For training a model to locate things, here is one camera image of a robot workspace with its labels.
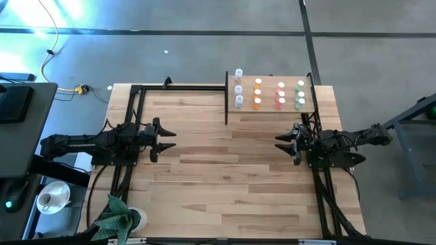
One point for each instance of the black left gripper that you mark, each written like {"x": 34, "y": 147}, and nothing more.
{"x": 152, "y": 139}

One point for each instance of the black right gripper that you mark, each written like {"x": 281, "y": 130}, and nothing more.
{"x": 299, "y": 144}

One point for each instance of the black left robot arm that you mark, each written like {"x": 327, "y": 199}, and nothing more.
{"x": 88, "y": 144}

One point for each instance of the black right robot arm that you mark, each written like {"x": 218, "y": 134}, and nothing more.
{"x": 351, "y": 137}

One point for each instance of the wooden shelf board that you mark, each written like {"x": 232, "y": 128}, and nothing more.
{"x": 269, "y": 107}

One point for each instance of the black metal shelf leg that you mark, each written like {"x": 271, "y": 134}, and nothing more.
{"x": 226, "y": 102}
{"x": 312, "y": 92}

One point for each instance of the black clamp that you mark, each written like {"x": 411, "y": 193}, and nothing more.
{"x": 167, "y": 82}

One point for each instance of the white plant pot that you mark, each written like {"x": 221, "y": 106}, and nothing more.
{"x": 142, "y": 219}

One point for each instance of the white paper sheet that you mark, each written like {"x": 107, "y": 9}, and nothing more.
{"x": 83, "y": 161}

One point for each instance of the green leafy plant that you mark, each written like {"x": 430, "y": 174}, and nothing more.
{"x": 114, "y": 221}

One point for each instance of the yellow power plug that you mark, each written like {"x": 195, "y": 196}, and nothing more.
{"x": 80, "y": 90}

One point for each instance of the white cup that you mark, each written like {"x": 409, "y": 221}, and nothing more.
{"x": 47, "y": 201}

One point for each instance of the blue-grey metal cart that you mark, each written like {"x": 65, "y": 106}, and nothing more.
{"x": 419, "y": 160}

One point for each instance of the dark grey desk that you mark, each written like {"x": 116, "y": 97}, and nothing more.
{"x": 30, "y": 143}

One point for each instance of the green round object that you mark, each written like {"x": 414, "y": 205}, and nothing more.
{"x": 433, "y": 112}

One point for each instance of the black rectangular device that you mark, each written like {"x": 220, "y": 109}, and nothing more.
{"x": 15, "y": 103}

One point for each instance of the black computer mouse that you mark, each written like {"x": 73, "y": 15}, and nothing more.
{"x": 15, "y": 197}

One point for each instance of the black power strip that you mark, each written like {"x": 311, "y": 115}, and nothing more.
{"x": 17, "y": 76}

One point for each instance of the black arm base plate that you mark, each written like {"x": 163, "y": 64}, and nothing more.
{"x": 351, "y": 160}
{"x": 102, "y": 160}

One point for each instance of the silver metal bracket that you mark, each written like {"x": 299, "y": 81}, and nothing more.
{"x": 316, "y": 242}
{"x": 127, "y": 241}

